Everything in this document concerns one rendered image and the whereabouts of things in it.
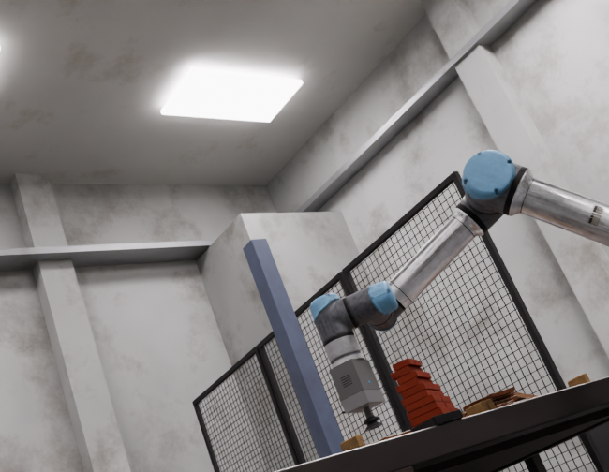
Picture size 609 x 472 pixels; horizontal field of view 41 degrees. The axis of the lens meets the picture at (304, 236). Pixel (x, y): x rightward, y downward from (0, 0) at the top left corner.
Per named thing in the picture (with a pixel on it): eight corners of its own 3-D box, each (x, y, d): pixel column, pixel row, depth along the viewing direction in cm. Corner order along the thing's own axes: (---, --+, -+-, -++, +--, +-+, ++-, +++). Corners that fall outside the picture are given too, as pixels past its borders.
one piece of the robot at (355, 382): (332, 361, 194) (358, 427, 188) (312, 361, 187) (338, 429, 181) (365, 344, 190) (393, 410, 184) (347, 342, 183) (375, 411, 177)
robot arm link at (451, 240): (490, 175, 209) (356, 313, 208) (488, 159, 199) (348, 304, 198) (525, 203, 205) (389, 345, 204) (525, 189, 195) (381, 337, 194)
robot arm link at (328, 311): (336, 287, 189) (303, 302, 190) (354, 331, 184) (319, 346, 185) (344, 295, 196) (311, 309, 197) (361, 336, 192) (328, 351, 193)
